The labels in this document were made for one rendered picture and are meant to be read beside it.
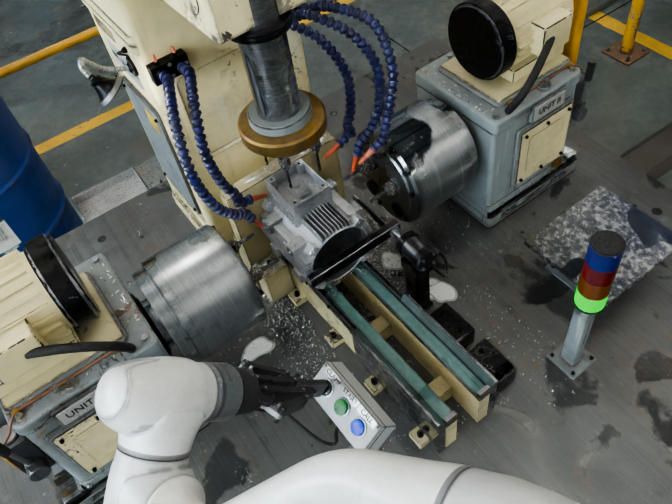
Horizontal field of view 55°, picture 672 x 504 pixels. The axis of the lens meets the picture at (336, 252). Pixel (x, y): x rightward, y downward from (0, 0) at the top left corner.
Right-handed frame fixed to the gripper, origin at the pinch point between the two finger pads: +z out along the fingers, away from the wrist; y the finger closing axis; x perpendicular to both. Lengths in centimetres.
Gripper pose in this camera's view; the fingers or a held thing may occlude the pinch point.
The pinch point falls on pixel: (310, 388)
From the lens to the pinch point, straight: 119.6
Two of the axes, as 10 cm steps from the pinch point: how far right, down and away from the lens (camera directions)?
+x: -5.4, 8.0, 2.8
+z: 6.1, 1.4, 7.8
